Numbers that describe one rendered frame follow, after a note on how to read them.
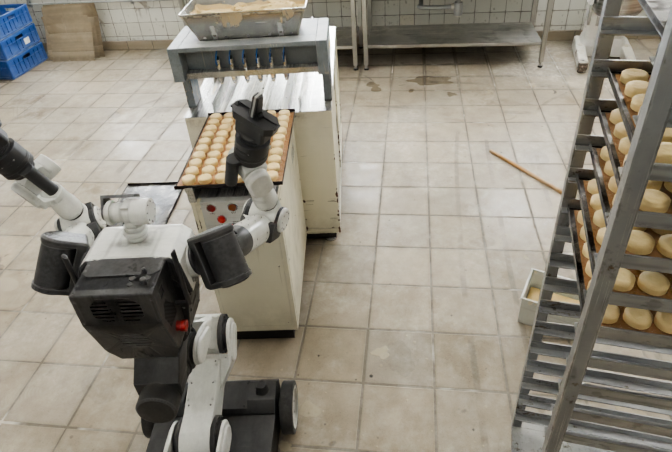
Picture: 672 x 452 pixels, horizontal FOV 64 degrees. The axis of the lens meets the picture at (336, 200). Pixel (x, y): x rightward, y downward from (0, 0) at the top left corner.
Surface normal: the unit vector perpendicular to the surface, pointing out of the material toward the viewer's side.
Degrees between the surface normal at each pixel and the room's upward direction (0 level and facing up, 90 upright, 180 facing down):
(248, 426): 0
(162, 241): 0
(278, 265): 90
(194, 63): 90
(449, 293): 0
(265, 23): 115
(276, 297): 90
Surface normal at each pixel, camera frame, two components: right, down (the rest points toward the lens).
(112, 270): -0.06, -0.81
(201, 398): -0.07, -0.57
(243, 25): 0.01, 0.87
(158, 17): -0.12, 0.58
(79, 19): -0.11, 0.28
